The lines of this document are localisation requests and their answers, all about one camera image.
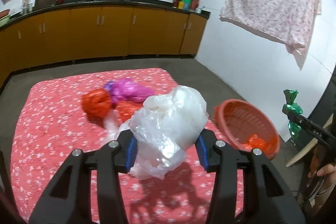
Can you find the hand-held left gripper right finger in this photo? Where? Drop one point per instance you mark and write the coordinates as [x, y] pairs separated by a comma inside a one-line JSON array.
[[202, 153]]

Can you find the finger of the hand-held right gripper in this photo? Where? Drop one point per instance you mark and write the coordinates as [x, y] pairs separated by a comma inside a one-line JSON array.
[[298, 120]]

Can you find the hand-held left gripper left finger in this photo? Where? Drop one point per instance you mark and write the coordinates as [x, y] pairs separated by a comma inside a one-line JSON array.
[[130, 153]]

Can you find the green foil bag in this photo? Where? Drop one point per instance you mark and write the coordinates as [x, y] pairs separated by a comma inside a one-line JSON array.
[[291, 106]]

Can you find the clear white plastic bag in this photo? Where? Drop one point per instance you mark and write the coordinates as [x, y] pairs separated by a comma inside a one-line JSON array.
[[170, 119]]

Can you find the orange plastic bag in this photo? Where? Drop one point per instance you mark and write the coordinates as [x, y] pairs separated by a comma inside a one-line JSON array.
[[95, 103], [257, 145]]

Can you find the red plastic basket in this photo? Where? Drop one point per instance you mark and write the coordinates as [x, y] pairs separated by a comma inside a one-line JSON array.
[[244, 119]]

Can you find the person's right forearm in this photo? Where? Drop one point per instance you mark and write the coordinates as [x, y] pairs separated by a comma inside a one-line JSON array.
[[326, 192]]

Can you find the person's right hand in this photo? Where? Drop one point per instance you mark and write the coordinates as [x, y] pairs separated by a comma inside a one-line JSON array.
[[326, 170]]

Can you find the wooden board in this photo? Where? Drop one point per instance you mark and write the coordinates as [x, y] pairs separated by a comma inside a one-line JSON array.
[[299, 155]]

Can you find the clear plastic sheet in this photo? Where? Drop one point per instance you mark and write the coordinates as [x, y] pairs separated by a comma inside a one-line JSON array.
[[110, 124]]

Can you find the crumpled orange plastic bag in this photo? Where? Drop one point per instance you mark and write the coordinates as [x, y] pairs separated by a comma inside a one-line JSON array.
[[95, 103]]

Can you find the purple plastic bag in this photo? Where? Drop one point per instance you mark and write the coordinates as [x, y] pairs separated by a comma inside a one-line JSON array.
[[128, 90]]

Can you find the red floral tablecloth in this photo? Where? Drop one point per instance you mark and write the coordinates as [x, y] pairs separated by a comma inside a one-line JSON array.
[[52, 134]]

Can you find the wooden lower kitchen cabinets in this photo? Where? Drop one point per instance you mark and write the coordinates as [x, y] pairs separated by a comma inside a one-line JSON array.
[[105, 32]]

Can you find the white mug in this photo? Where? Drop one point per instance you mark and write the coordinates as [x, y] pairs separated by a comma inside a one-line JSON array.
[[198, 10]]

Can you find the green box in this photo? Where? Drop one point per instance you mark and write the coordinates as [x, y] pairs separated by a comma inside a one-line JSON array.
[[187, 2]]

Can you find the black kitchen countertop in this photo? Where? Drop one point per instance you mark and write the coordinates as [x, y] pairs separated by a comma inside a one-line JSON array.
[[147, 2]]

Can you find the dark red container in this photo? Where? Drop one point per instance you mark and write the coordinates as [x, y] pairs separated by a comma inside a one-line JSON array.
[[176, 1]]

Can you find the clear jar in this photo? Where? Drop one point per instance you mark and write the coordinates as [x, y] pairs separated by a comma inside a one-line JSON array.
[[26, 6]]

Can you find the red basin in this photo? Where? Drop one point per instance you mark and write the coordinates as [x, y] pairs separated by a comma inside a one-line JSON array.
[[4, 13]]

